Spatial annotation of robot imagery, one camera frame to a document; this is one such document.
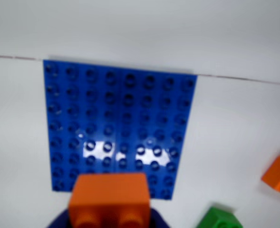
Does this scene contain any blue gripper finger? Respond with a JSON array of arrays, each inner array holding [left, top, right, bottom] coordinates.
[[150, 208, 172, 228], [46, 207, 72, 228]]

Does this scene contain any orange 2x2 block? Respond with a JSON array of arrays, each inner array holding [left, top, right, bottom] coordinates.
[[68, 172, 152, 228]]

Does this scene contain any green 2x4 block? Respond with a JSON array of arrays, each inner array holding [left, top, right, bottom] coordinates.
[[196, 206, 244, 228]]

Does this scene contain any orange 2x4 block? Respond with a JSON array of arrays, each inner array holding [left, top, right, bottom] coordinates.
[[261, 155, 280, 198]]

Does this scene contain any blue 8x8 baseplate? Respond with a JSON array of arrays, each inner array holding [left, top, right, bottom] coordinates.
[[42, 59, 198, 201]]

